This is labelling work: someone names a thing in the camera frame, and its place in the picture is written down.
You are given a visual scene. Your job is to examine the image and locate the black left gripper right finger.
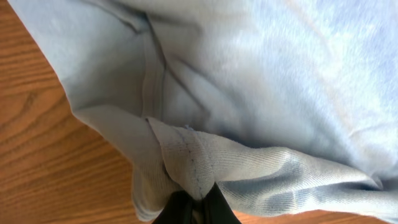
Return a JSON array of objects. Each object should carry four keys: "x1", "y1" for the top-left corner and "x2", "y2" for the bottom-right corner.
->
[{"x1": 202, "y1": 184, "x2": 241, "y2": 224}]

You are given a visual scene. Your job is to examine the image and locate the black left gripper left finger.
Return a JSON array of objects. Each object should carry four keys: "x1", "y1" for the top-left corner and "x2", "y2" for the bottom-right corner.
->
[{"x1": 152, "y1": 191, "x2": 197, "y2": 224}]

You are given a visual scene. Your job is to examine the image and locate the light blue t-shirt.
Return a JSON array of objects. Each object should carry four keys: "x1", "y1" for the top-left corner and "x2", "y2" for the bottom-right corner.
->
[{"x1": 11, "y1": 0, "x2": 397, "y2": 223}]

